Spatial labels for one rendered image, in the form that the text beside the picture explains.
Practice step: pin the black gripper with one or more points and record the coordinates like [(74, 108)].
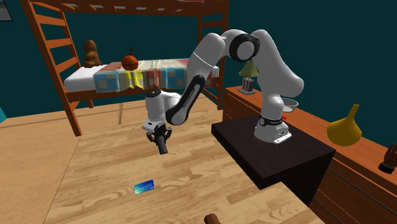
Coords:
[(160, 131)]

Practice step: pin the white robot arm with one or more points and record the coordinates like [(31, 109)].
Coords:
[(274, 77)]

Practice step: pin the blue card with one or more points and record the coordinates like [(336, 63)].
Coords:
[(144, 187)]

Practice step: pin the brown round object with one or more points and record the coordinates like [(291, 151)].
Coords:
[(212, 219)]

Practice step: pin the wooden bunk bed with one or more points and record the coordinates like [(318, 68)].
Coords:
[(71, 96)]

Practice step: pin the green shade table lamp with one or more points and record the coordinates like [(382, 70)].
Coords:
[(248, 69)]

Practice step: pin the dark robot stand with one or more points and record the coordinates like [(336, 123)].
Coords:
[(279, 161)]

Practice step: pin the grey bowl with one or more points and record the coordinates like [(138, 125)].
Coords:
[(291, 104)]

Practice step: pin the yellow vase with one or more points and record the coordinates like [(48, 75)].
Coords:
[(344, 130)]

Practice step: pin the wooden chest of drawers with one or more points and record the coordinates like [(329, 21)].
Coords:
[(344, 192)]

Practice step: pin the brown hand figure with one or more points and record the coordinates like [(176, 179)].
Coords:
[(389, 159)]

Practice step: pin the framed wall picture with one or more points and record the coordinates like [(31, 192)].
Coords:
[(4, 9)]

